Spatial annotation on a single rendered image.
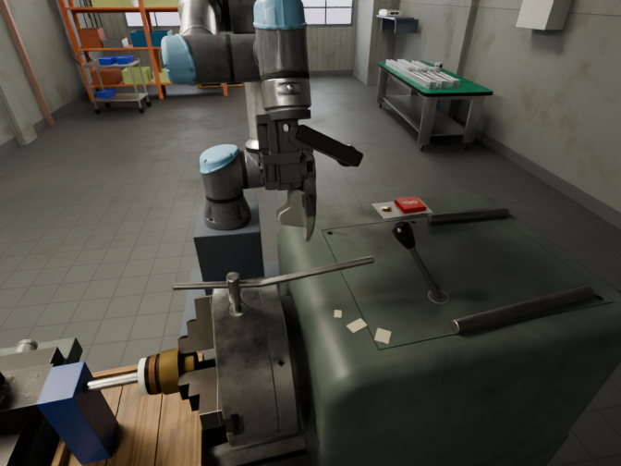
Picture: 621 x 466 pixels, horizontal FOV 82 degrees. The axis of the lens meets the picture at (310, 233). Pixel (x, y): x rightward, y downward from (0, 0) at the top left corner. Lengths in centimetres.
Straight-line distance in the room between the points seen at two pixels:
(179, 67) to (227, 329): 44
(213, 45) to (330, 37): 904
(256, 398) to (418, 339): 28
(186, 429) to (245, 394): 34
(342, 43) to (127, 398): 925
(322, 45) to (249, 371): 925
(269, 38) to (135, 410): 86
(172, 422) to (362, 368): 56
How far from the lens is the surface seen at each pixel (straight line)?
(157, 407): 103
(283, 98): 56
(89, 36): 812
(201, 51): 67
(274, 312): 67
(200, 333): 78
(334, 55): 974
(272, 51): 57
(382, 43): 868
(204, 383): 75
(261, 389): 66
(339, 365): 58
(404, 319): 64
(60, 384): 86
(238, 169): 108
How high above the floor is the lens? 171
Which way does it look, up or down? 34 degrees down
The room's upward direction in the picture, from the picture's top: straight up
